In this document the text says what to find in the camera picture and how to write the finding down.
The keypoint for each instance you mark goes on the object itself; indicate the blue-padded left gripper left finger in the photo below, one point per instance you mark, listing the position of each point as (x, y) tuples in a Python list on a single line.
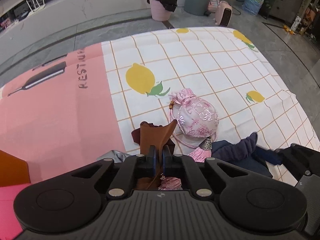
[(135, 172)]

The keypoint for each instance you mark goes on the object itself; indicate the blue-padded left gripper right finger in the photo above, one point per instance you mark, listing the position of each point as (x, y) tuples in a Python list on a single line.
[(189, 171)]

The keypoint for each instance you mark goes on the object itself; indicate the brown felt pouch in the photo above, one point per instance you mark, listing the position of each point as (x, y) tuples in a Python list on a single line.
[(159, 136)]

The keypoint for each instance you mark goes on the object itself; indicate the pink brocade tassel pouch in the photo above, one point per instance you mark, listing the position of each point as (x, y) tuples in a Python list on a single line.
[(197, 120)]

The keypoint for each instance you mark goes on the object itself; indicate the grey silver fabric pouch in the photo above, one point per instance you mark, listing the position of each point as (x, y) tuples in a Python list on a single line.
[(117, 156)]

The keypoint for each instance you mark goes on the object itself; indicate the navy blue knit hat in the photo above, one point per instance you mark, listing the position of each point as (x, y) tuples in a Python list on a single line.
[(247, 154)]

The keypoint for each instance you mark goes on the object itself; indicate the lemon print pink tablecloth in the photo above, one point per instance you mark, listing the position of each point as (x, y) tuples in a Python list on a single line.
[(62, 115)]

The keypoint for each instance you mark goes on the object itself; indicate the orange wooden box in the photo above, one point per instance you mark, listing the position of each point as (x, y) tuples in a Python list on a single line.
[(13, 171)]

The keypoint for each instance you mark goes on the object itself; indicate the red storage box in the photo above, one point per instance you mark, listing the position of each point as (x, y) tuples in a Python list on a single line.
[(9, 225)]

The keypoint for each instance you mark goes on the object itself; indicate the pink bin with black bag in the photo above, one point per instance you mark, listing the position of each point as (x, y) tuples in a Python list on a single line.
[(162, 9)]

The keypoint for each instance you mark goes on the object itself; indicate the pink space heater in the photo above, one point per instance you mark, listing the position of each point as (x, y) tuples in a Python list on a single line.
[(222, 11)]

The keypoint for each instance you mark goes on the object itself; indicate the grey drawer cabinet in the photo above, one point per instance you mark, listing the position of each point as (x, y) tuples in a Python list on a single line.
[(285, 10)]

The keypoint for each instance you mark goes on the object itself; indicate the blue water jug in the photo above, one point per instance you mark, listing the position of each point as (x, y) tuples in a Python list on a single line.
[(252, 6)]

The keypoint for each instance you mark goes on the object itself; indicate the white wifi router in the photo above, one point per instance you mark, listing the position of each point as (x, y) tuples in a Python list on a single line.
[(35, 5)]

